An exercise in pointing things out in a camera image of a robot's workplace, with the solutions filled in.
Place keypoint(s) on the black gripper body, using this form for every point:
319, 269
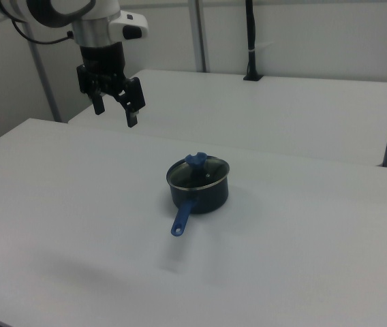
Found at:
106, 73

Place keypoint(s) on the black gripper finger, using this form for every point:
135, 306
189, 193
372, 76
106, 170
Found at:
131, 117
98, 105

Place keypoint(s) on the glass lid with blue knob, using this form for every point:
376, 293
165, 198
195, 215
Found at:
195, 160

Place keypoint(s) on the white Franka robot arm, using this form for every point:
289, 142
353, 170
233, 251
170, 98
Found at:
91, 30

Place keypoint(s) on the dark blue saucepan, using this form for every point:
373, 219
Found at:
207, 201

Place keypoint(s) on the white side table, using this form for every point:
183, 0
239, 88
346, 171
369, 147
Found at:
248, 112

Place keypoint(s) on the grey wall frame post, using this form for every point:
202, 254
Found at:
45, 85

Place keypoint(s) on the aluminium partition post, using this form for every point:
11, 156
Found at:
200, 34

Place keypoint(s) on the black camera stand pole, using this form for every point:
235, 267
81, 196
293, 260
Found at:
252, 34

